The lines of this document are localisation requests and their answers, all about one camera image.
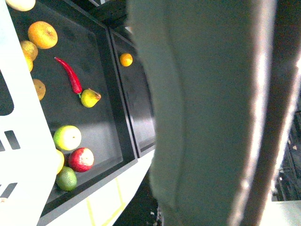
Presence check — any large light blue basket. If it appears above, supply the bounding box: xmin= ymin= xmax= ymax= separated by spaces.
xmin=0 ymin=1 xmax=57 ymax=226

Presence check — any yellow lemon front tray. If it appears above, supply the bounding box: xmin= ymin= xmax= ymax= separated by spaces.
xmin=56 ymin=150 xmax=65 ymax=174

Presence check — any yellow green pear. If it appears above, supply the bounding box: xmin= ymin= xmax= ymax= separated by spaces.
xmin=80 ymin=89 xmax=102 ymax=108

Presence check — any red chili pepper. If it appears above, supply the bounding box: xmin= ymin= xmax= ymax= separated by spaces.
xmin=54 ymin=57 xmax=83 ymax=97

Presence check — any red white apple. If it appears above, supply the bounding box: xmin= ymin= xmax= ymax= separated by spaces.
xmin=68 ymin=147 xmax=94 ymax=172

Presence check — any green apple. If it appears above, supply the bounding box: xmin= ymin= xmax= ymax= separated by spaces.
xmin=53 ymin=125 xmax=82 ymax=151

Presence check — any brownish yellow fruit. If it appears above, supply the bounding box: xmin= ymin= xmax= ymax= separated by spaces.
xmin=32 ymin=79 xmax=46 ymax=100

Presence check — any orange front tray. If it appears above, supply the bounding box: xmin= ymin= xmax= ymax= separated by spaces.
xmin=24 ymin=55 xmax=33 ymax=72

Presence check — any yellow apple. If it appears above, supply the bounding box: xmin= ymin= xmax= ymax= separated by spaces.
xmin=27 ymin=21 xmax=58 ymax=49

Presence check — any small yellow green fruit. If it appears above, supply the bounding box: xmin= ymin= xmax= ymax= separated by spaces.
xmin=20 ymin=40 xmax=38 ymax=61

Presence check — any white round pear with stem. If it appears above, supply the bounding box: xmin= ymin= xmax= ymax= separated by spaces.
xmin=5 ymin=0 xmax=36 ymax=12

